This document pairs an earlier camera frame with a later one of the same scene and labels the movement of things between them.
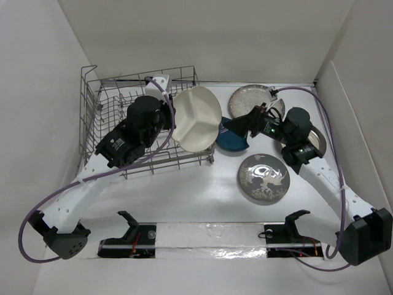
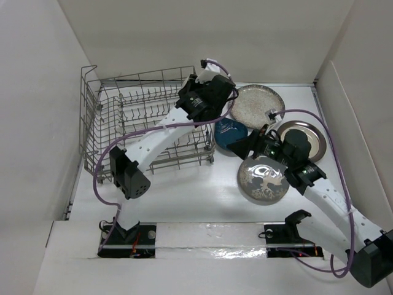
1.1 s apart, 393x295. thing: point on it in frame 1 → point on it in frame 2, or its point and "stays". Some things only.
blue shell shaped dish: x=228 y=140 stays
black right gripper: x=252 y=121 → x=253 y=142
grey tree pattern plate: x=263 y=177 stays
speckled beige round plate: x=246 y=97 stays
